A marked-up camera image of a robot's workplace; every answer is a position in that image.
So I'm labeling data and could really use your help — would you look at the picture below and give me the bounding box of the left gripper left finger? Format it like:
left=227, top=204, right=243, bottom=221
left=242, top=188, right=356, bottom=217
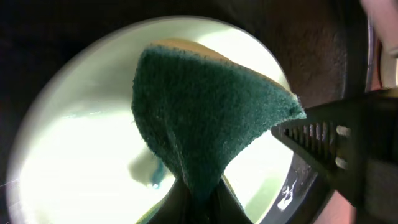
left=148, top=179, right=198, bottom=224

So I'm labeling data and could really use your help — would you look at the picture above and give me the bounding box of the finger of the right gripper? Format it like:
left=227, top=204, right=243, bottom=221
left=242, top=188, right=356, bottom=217
left=271, top=88, right=397, bottom=223

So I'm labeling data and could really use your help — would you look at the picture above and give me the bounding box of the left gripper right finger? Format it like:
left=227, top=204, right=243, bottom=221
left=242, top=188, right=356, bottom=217
left=211, top=179, right=252, bottom=224

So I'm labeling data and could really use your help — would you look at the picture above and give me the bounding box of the yellow green sponge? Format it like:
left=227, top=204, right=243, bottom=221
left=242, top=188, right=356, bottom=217
left=132, top=41, right=306, bottom=202

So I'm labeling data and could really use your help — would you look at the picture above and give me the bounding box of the white plate with stain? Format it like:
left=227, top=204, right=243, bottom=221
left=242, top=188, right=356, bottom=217
left=5, top=16, right=289, bottom=223

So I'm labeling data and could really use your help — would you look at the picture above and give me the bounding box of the black round tray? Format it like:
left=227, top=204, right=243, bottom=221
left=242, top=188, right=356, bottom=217
left=0, top=0, right=379, bottom=224

